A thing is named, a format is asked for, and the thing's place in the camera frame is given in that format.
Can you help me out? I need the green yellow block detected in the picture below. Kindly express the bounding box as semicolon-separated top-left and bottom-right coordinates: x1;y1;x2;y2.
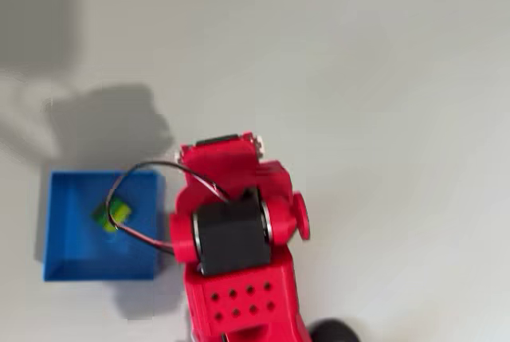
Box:
92;197;132;234

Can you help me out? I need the blue square tray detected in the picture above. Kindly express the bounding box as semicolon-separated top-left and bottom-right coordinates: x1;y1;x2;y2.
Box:
42;170;167;282

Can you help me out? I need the black round object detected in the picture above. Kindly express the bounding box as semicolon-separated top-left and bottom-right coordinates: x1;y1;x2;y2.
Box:
310;319;359;342

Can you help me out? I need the red black servo cable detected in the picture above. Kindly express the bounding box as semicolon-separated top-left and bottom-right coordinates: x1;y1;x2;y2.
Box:
104;161;242;255

